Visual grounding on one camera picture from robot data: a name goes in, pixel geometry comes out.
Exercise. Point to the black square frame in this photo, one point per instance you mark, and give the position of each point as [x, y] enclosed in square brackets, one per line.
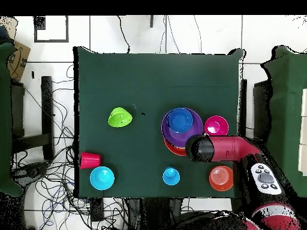
[67, 28]

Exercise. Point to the wide orange bowl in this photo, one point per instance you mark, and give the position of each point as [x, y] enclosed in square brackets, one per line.
[174, 149]

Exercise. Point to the light blue bowl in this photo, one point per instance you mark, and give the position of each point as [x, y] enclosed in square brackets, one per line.
[102, 178]

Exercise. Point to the dark green tablecloth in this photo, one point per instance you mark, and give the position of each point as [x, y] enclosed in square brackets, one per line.
[132, 79]

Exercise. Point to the grey machine base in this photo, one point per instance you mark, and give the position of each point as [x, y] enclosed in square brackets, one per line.
[31, 170]

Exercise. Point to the dark blue bowl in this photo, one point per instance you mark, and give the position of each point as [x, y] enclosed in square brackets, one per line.
[180, 119]

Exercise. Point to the magenta bowl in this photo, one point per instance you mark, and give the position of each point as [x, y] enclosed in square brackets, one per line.
[215, 125]

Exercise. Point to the black box on floor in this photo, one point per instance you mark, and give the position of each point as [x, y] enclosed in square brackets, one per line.
[97, 209]

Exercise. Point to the light blue cup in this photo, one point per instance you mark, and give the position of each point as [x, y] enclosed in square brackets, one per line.
[171, 176]

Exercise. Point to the deep orange bowl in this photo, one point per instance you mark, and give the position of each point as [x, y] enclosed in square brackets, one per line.
[220, 178]

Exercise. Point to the cardboard box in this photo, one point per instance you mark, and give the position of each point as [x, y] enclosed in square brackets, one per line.
[18, 62]

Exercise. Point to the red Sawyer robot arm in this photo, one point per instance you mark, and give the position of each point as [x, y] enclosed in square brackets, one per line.
[227, 148]

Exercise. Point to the black post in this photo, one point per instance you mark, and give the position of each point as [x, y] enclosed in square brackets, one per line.
[151, 21]

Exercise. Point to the green cloth side table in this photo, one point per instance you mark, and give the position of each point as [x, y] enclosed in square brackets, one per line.
[4, 119]
[285, 107]

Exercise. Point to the purple bowl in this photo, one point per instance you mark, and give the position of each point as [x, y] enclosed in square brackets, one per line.
[177, 137]

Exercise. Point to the black metal stand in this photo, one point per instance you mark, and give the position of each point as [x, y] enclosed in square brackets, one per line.
[47, 107]
[262, 110]

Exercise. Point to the small green bowl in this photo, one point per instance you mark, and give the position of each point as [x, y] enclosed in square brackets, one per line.
[120, 117]

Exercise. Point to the red cup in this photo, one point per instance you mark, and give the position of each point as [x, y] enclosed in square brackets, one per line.
[90, 160]

